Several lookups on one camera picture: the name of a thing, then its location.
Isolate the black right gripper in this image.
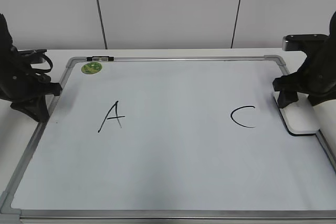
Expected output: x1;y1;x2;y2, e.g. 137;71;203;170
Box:
272;15;335;109

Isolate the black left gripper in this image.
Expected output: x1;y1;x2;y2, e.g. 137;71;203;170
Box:
1;46;62;122

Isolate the white whiteboard eraser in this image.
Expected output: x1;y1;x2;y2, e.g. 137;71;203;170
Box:
273;92;320;136

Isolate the round green sticker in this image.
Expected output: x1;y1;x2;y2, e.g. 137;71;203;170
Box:
81;62;103;74

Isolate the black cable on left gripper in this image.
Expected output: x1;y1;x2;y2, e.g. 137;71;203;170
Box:
28;52;54;75

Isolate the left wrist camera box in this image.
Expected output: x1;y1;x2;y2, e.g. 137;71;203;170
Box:
19;49;47;64

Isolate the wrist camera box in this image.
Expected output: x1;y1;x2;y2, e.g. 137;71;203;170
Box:
282;34;328;51
19;49;47;64

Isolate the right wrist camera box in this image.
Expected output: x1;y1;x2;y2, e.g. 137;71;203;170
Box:
282;34;328;51

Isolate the white whiteboard with grey frame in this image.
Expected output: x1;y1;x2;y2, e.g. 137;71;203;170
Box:
1;55;335;223

